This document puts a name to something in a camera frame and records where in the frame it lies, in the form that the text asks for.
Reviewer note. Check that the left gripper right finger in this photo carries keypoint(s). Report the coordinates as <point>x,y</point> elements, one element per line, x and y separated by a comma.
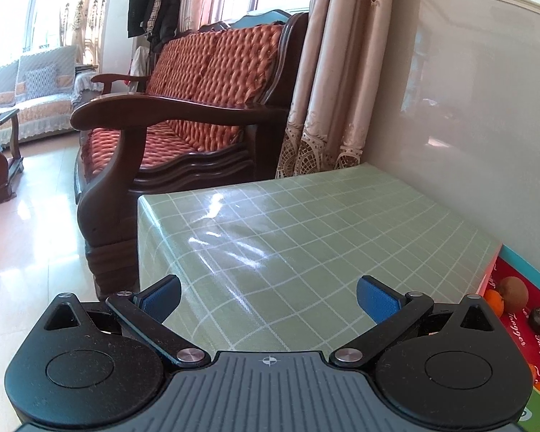
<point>437,363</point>

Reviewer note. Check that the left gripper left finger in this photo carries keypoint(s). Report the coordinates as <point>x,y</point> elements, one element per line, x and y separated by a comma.
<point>99,363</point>

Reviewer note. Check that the brown kiwi fruit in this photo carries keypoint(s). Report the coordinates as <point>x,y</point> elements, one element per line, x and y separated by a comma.
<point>514,294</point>

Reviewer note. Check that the brown skinned orange cut fruit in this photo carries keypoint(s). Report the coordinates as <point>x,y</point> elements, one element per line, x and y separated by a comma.
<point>533,371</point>

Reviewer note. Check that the red pink cardboard box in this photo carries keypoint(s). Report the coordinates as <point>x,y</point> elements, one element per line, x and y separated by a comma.
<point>508,263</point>

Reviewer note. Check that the green checked tablecloth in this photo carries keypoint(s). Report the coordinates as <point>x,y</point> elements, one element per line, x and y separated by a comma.
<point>274,265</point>

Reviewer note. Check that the dark wooden coffee table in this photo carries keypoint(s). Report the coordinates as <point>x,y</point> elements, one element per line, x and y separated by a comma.
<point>12,165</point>

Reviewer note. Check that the light fabric sofa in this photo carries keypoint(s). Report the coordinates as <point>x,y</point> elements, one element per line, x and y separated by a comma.
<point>45,88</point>

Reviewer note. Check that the wooden sofa orange cushions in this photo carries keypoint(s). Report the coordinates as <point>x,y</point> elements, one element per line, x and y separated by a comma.
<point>212,112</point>

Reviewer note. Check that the dark hanging jackets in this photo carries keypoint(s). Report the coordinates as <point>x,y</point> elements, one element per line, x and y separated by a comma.
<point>157,20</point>

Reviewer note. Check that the beige lace curtain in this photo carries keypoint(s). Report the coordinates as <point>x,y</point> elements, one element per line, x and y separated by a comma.
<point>337,79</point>

